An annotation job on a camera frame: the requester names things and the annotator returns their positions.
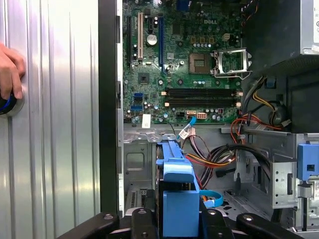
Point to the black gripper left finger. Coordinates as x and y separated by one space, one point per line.
144 224

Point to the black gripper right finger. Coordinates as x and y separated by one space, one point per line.
214 224

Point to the hard disk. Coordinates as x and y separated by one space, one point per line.
179 214

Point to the grey metal disk bay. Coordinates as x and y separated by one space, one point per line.
135 159

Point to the person hand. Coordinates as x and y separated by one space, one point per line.
11 72

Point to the grey optical drive cage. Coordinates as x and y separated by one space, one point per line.
281 179

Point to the blue plastic drive latch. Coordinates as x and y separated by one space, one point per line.
307 159

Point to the black RAM slot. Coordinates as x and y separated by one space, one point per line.
199 89
199 99
199 104
199 94

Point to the black PC case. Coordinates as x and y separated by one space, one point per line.
107 99

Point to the green motherboard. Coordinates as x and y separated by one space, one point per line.
179 69

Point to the CPU socket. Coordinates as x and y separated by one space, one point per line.
199 63

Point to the metal socket cover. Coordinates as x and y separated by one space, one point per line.
245 62

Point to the blue expansion slot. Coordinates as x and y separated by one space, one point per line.
161 42

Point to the black expansion slot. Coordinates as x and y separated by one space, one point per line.
128 39

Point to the white expansion slot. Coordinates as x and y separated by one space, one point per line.
140 37

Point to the grey power supply unit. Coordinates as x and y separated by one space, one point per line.
274 30

